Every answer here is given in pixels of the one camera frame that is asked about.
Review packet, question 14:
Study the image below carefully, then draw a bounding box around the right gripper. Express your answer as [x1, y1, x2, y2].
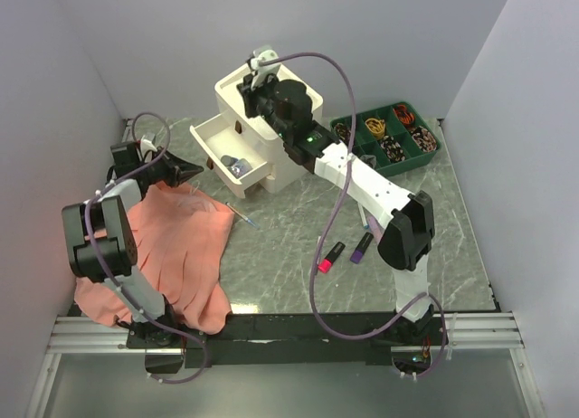
[237, 71, 291, 141]

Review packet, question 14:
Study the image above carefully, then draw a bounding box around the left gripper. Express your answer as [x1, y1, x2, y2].
[138, 146, 204, 188]

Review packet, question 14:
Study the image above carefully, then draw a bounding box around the blue grey tape roll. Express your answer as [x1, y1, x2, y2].
[221, 155, 238, 166]

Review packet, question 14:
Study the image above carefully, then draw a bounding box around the white drawer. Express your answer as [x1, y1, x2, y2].
[190, 115, 271, 198]

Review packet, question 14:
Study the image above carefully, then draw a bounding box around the white drawer organizer box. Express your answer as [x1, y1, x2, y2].
[215, 65, 307, 193]

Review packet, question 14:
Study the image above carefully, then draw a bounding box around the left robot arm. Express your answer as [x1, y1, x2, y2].
[62, 140, 203, 348]

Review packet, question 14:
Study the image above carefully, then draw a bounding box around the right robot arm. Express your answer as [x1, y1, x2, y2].
[236, 74, 435, 344]

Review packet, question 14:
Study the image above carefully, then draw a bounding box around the pink fabric garment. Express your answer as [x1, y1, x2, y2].
[72, 185, 236, 336]

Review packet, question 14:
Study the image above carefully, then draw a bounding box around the blue long nib marker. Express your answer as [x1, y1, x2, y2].
[225, 202, 260, 229]

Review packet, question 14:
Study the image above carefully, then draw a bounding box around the green compartment tray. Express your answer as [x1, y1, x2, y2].
[353, 101, 441, 176]

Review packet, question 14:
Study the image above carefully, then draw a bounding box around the blue capped white marker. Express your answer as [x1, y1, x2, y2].
[357, 203, 369, 230]

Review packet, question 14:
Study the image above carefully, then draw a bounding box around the white green-tipped marker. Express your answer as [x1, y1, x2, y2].
[310, 235, 322, 276]

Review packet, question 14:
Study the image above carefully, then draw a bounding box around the pink black highlighter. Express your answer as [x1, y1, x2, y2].
[318, 242, 346, 273]

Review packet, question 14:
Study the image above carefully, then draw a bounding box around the purple black highlighter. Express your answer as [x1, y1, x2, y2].
[349, 233, 374, 264]

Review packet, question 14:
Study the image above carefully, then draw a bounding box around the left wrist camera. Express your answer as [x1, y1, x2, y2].
[138, 133, 157, 155]

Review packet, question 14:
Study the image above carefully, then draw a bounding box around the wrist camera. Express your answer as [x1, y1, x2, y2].
[138, 133, 157, 155]
[247, 45, 280, 90]

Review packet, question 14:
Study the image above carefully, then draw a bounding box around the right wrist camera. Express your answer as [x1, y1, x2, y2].
[247, 45, 280, 90]

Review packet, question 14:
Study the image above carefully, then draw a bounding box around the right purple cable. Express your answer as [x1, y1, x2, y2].
[252, 51, 453, 378]

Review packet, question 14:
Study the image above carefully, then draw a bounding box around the purple cable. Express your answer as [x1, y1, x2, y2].
[83, 112, 209, 385]
[252, 51, 453, 378]

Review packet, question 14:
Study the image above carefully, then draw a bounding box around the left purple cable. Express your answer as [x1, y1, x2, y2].
[83, 112, 209, 385]

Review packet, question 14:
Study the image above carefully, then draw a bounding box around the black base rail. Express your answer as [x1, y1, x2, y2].
[67, 302, 503, 374]

